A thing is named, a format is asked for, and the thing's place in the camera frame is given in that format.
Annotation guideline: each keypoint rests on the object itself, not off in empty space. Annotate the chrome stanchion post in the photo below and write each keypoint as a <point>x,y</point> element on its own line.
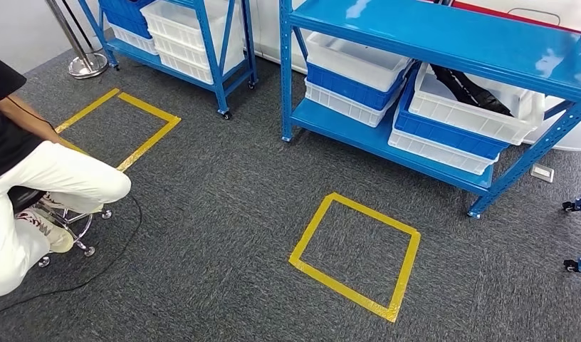
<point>85,63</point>

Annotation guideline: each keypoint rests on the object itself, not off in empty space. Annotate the person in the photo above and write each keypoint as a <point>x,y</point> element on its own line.
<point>50,174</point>

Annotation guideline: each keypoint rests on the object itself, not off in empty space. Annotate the black plastic part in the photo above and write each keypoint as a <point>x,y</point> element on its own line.
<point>465,92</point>

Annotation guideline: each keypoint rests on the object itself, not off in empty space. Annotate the white floor socket plate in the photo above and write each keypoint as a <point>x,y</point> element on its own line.
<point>542,172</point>

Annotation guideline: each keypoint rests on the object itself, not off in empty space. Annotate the blue wheeled metal shelf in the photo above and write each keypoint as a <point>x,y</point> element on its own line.
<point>220,80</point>

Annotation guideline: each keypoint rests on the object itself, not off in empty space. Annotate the white plastic bin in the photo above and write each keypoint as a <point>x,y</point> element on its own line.
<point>177,21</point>
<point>436,153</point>
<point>342,108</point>
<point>460,120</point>
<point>186,66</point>
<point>352,61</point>
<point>135,41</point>

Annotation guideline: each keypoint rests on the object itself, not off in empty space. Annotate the blue plastic bin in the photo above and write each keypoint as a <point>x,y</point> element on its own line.
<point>125,16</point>
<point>347,89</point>
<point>441,137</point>

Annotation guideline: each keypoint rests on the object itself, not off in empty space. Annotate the person's forearm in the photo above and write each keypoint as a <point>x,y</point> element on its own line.
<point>26,115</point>

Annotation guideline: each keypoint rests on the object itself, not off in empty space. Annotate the black stool with chrome base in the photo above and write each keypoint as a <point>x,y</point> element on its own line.
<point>24,196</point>

